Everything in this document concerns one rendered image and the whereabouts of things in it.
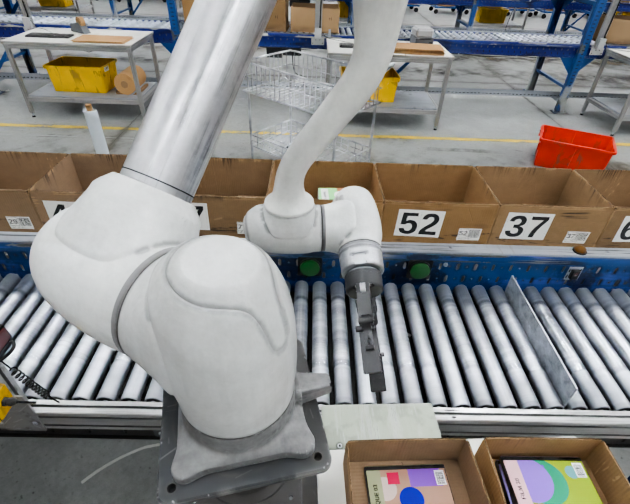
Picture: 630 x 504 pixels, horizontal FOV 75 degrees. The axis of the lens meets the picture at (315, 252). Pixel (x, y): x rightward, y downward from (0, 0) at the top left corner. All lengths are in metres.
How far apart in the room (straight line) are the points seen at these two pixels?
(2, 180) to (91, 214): 1.52
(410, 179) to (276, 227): 0.97
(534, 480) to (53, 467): 1.76
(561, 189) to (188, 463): 1.71
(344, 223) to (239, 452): 0.48
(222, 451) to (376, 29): 0.63
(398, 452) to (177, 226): 0.76
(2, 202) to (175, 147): 1.20
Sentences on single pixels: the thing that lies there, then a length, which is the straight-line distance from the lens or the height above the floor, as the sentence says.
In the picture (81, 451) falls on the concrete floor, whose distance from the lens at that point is 2.15.
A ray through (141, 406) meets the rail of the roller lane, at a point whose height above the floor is 0.74.
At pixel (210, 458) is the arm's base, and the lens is 0.59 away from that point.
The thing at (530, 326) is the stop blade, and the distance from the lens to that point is 1.52.
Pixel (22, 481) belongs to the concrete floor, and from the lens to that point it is 2.19.
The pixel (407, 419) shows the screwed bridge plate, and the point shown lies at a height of 0.75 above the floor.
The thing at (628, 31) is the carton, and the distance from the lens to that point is 6.65.
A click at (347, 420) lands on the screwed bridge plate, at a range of 1.16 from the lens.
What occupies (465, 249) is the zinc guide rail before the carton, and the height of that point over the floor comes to 0.89.
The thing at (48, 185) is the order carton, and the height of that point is 1.01.
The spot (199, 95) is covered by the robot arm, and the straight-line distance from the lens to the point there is 0.59.
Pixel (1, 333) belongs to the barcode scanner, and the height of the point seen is 1.08.
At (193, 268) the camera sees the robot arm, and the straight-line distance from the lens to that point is 0.43.
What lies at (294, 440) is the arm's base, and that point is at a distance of 0.59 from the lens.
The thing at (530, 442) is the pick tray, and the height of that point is 0.83.
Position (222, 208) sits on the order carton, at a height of 1.01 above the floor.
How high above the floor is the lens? 1.75
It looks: 38 degrees down
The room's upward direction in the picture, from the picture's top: 2 degrees clockwise
